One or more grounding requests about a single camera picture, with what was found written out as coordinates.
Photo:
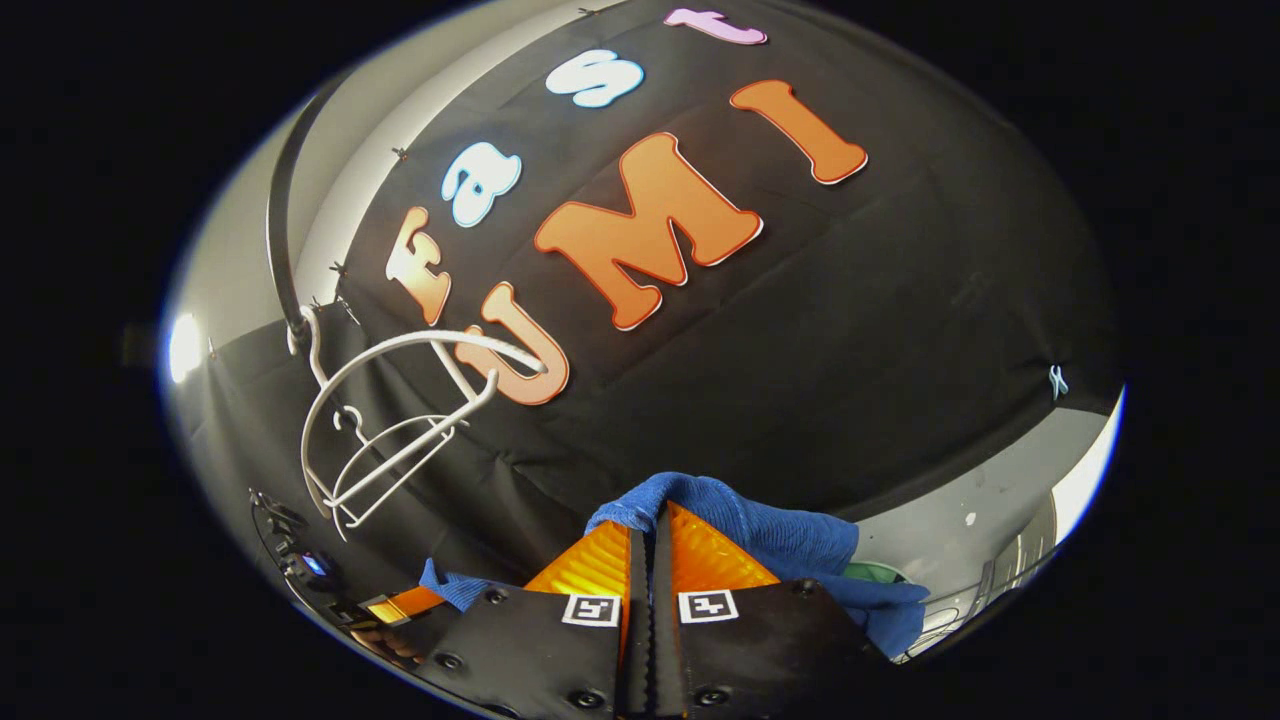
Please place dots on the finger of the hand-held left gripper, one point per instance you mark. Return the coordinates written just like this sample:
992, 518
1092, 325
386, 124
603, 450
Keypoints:
410, 603

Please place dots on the light blue clip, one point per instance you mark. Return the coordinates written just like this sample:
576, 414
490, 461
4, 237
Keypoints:
1057, 381

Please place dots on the ceiling light strip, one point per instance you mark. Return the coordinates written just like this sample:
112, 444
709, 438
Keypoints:
183, 347

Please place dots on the white clothes hanger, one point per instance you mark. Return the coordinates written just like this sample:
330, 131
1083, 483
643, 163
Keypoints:
420, 343
400, 430

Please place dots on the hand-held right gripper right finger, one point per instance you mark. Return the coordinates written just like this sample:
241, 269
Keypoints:
760, 650

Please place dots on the black clothes rail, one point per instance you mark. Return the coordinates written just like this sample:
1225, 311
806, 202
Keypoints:
275, 230

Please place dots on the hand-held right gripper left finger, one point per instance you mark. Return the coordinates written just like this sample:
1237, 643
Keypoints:
540, 650

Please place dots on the mint green laundry hamper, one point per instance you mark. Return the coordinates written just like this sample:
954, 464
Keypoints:
875, 572

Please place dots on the black backdrop cloth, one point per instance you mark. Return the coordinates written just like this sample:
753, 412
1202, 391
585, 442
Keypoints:
850, 350

